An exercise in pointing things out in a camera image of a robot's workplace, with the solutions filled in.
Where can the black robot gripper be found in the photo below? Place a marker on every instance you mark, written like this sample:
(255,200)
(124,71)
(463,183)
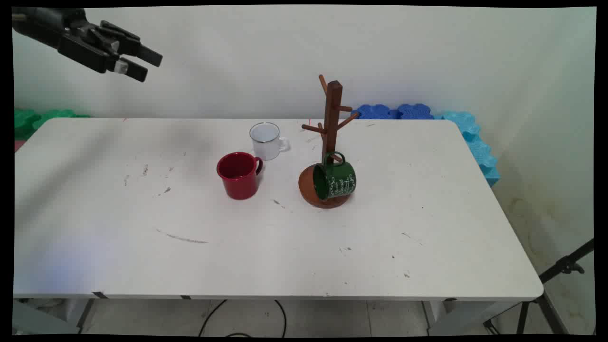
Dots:
(47,26)

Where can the green enamel mug white print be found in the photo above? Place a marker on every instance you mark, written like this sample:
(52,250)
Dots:
(338,181)

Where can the green foam mat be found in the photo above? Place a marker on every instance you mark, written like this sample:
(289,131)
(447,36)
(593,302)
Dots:
(33,121)

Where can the red enamel mug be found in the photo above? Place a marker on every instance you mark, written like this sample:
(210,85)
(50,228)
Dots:
(240,183)

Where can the brown wooden mug tree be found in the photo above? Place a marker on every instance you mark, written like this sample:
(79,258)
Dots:
(332,118)

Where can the grey metal table leg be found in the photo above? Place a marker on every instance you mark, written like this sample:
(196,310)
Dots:
(85,313)

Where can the dark blue foam mat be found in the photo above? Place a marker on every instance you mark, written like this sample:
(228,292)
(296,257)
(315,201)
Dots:
(375,112)
(415,112)

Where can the light blue foam mat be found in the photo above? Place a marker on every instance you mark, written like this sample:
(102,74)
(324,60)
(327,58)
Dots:
(477,145)

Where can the black tripod stand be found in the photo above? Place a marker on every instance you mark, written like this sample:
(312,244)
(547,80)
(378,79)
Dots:
(563,266)

